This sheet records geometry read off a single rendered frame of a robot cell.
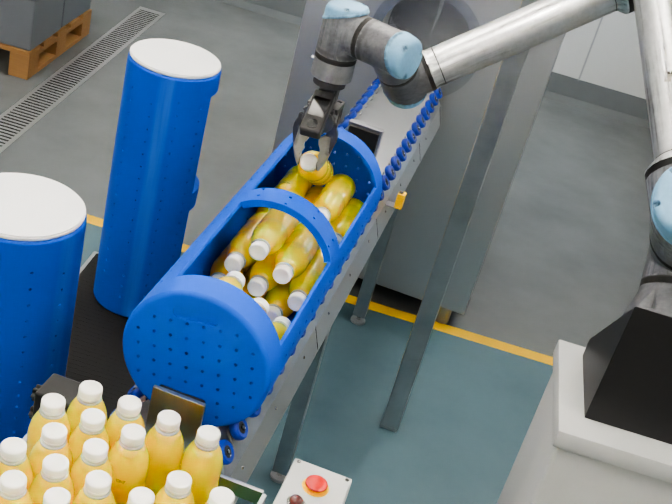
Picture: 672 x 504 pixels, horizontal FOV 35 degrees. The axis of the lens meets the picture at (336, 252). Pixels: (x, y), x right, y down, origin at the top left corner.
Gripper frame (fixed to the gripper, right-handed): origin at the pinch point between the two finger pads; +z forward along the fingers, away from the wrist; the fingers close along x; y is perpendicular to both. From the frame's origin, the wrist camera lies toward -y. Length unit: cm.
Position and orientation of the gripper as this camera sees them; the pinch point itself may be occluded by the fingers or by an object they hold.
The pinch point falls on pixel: (307, 163)
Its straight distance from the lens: 239.5
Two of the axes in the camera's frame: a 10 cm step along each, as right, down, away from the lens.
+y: 2.6, -4.4, 8.6
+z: -2.2, 8.4, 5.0
